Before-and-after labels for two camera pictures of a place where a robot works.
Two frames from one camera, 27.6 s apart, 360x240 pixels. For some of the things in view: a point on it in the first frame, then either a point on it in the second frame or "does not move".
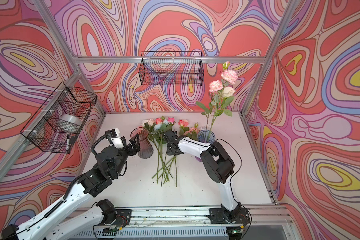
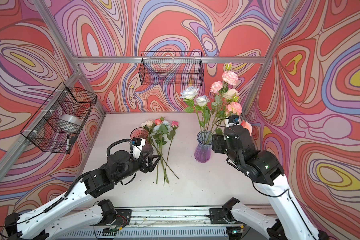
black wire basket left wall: [55, 124] does not move
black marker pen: [67, 143] does not move
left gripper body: [131, 152] -> [142, 167]
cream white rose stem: [227, 93] -> [188, 94]
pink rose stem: [171, 121] -> [174, 125]
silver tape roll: [72, 119] does not move
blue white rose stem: [157, 127] -> [203, 111]
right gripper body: [170, 151] -> [220, 144]
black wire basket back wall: [174, 68] does not move
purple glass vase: [205, 136] does not move
